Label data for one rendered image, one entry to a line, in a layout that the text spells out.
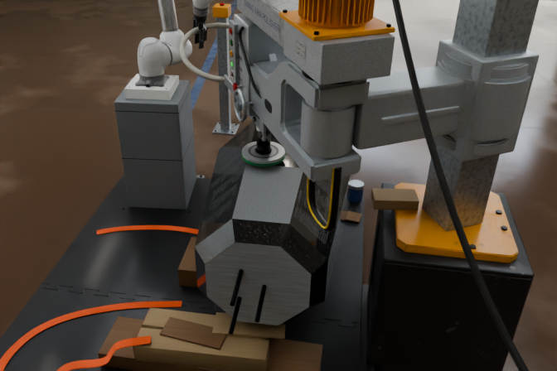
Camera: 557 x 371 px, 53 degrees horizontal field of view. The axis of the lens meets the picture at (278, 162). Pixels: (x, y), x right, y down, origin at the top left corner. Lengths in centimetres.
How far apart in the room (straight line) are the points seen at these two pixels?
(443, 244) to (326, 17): 112
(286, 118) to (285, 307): 87
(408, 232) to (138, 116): 188
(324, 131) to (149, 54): 184
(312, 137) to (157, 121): 177
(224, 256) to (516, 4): 148
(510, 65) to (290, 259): 113
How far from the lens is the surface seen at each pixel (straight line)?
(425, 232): 246
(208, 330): 274
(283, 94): 210
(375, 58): 176
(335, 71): 171
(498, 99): 216
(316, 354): 279
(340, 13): 175
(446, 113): 212
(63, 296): 336
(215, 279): 248
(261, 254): 234
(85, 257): 358
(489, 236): 253
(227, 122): 481
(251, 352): 266
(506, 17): 213
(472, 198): 246
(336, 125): 189
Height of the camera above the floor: 223
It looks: 31 degrees down
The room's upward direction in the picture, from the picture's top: 1 degrees clockwise
